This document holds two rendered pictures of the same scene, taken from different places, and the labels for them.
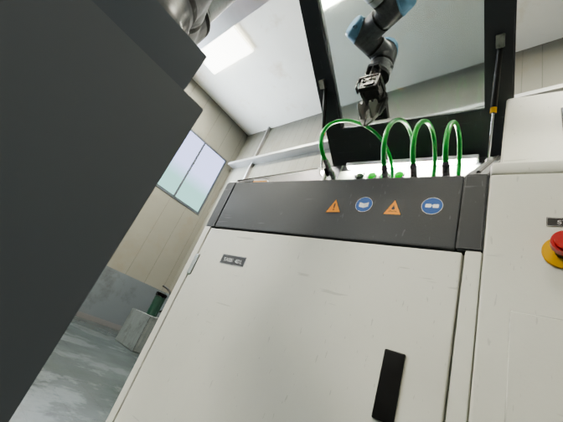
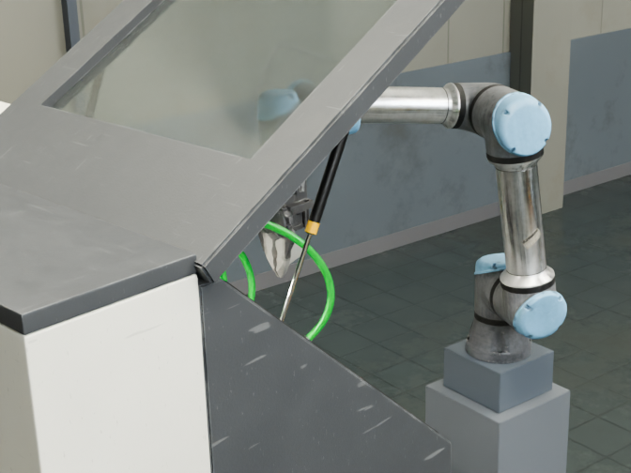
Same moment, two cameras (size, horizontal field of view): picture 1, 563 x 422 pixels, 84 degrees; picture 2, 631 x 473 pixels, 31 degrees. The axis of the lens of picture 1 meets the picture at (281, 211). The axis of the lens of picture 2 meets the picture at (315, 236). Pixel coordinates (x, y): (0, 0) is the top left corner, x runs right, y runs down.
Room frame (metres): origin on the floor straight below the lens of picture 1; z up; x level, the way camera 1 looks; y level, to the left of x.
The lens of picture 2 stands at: (2.81, 0.08, 2.05)
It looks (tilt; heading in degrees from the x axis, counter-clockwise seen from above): 20 degrees down; 184
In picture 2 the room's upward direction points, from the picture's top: 2 degrees counter-clockwise
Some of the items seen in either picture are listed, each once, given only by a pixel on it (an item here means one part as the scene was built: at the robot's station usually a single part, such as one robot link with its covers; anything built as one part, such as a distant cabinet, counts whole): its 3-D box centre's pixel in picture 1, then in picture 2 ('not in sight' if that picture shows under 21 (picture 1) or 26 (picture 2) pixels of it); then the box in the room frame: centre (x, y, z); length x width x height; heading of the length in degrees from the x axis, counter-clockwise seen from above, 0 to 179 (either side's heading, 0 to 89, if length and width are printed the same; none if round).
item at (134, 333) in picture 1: (167, 321); not in sight; (5.07, 0.95, 0.46); 0.95 x 0.77 x 0.91; 131
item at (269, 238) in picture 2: (371, 110); (280, 251); (0.71, -0.14, 1.26); 0.06 x 0.03 x 0.09; 138
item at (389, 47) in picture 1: (384, 55); not in sight; (0.72, -0.12, 1.53); 0.09 x 0.08 x 0.11; 112
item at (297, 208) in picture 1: (317, 210); not in sight; (0.69, -0.08, 0.87); 0.62 x 0.04 x 0.16; 49
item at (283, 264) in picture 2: (361, 111); (291, 254); (0.73, -0.11, 1.26); 0.06 x 0.03 x 0.09; 138
